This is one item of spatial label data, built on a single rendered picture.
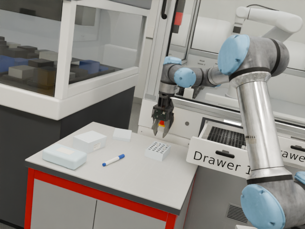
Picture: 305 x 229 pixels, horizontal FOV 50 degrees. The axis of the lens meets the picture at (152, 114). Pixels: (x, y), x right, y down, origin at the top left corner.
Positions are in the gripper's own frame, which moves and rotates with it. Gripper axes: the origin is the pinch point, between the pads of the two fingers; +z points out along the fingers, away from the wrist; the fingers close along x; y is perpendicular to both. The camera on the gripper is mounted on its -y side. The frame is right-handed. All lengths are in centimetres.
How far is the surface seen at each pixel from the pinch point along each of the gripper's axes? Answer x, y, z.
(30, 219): -36, 41, 36
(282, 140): 53, -21, -6
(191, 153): 18.0, 13.1, -0.1
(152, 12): -136, -337, -55
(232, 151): 33.5, 12.2, -5.9
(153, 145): -2.0, 0.1, 6.6
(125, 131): -20.7, -10.0, 8.0
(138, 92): -137, -337, 68
